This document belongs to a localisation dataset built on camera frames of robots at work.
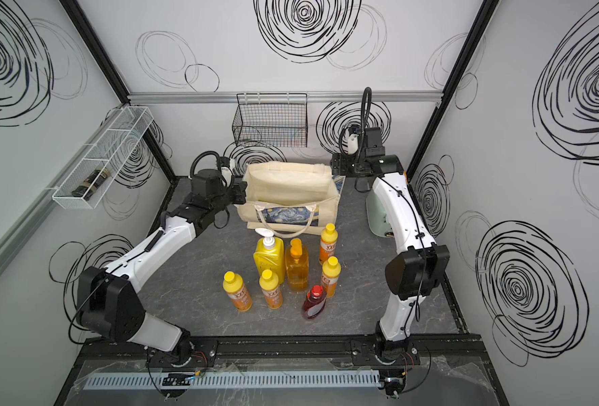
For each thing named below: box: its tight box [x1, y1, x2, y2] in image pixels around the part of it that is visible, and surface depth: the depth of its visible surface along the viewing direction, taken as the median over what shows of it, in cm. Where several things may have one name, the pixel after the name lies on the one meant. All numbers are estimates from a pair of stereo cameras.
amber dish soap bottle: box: [285, 237, 309, 293], surface depth 78 cm
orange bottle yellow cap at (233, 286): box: [222, 270, 253, 313], surface depth 69 cm
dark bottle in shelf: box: [71, 167, 111, 202], surface depth 69 cm
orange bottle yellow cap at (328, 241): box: [318, 223, 339, 266], surface depth 79 cm
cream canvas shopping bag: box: [234, 160, 346, 238], surface depth 90 cm
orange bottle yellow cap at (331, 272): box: [320, 256, 341, 299], surface depth 72 cm
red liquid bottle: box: [302, 285, 327, 319], surface depth 71 cm
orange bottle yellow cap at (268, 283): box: [258, 268, 284, 310], surface depth 70 cm
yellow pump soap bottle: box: [252, 227, 286, 285], surface depth 75 cm
